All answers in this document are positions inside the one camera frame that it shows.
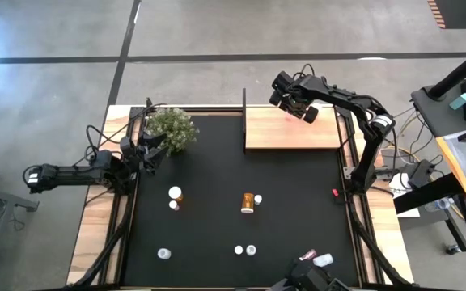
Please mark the black caster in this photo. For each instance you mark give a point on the black caster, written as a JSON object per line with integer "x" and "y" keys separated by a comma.
{"x": 453, "y": 248}

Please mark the amber pill bottle white cap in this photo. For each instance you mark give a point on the amber pill bottle white cap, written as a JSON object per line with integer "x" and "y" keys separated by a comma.
{"x": 247, "y": 202}

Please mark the clear plastic water bottle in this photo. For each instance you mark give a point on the clear plastic water bottle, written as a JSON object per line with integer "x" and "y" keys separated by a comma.
{"x": 437, "y": 205}

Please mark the green plant in black pot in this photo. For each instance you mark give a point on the green plant in black pot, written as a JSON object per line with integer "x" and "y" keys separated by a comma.
{"x": 172, "y": 127}

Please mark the grey side table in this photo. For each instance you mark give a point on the grey side table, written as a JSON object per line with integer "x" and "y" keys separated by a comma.
{"x": 431, "y": 113}

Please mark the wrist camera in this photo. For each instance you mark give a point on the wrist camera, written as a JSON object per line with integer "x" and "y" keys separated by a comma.
{"x": 126, "y": 144}
{"x": 282, "y": 80}

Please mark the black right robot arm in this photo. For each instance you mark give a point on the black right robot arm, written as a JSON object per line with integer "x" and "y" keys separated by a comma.
{"x": 346, "y": 99}

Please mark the black pole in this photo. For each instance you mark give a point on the black pole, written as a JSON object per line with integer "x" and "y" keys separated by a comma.
{"x": 459, "y": 72}

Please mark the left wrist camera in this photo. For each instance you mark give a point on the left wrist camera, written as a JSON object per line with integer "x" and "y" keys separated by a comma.
{"x": 126, "y": 144}

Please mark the black table mat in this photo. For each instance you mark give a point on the black table mat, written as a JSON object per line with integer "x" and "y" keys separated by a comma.
{"x": 208, "y": 234}

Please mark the red tag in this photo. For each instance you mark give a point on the red tag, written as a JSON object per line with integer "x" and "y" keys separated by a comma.
{"x": 335, "y": 192}

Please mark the black power adapter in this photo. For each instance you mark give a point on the black power adapter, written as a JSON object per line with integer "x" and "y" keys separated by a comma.
{"x": 420, "y": 171}

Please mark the wooden shelf with black frame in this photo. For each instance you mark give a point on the wooden shelf with black frame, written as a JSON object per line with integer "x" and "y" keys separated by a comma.
{"x": 273, "y": 133}

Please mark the black clamp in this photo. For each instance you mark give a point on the black clamp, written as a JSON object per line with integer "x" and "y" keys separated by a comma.
{"x": 148, "y": 102}

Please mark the wide amber bottle white cap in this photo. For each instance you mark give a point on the wide amber bottle white cap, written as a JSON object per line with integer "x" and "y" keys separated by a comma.
{"x": 175, "y": 192}

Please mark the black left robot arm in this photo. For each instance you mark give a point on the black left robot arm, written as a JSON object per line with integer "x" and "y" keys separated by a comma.
{"x": 71, "y": 175}

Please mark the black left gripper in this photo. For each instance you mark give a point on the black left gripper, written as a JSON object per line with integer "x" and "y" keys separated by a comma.
{"x": 134, "y": 157}

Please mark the opaque white plastic bottle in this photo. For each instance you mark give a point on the opaque white plastic bottle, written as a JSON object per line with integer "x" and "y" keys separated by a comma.
{"x": 251, "y": 250}

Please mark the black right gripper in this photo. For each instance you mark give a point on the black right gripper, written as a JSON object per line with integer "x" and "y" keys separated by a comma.
{"x": 295, "y": 101}

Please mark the black table frame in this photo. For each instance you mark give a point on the black table frame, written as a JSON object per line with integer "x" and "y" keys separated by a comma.
{"x": 217, "y": 109}

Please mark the silver corner bracket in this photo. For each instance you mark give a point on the silver corner bracket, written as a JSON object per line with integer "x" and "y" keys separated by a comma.
{"x": 348, "y": 173}

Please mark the teal card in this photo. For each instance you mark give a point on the teal card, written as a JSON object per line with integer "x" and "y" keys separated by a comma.
{"x": 459, "y": 101}

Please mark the pink patterned bottle white cap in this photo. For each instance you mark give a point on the pink patterned bottle white cap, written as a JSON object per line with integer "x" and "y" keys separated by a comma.
{"x": 308, "y": 254}

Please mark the orange striped floor mat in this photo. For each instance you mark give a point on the orange striped floor mat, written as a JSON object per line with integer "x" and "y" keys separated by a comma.
{"x": 459, "y": 14}

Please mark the small amber bottle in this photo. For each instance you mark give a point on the small amber bottle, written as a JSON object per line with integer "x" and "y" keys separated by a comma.
{"x": 173, "y": 205}

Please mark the black bulky object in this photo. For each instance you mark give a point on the black bulky object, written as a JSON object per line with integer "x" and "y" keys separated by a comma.
{"x": 310, "y": 279}

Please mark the black desk frame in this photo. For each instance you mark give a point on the black desk frame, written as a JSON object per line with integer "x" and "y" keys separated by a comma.
{"x": 427, "y": 193}

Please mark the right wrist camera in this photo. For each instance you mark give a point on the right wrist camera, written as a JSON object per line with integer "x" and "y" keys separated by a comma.
{"x": 282, "y": 80}

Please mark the white paper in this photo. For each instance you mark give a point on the white paper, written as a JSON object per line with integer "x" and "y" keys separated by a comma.
{"x": 399, "y": 184}

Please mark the frosted white bottle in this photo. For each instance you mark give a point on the frosted white bottle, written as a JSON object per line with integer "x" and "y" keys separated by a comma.
{"x": 323, "y": 260}

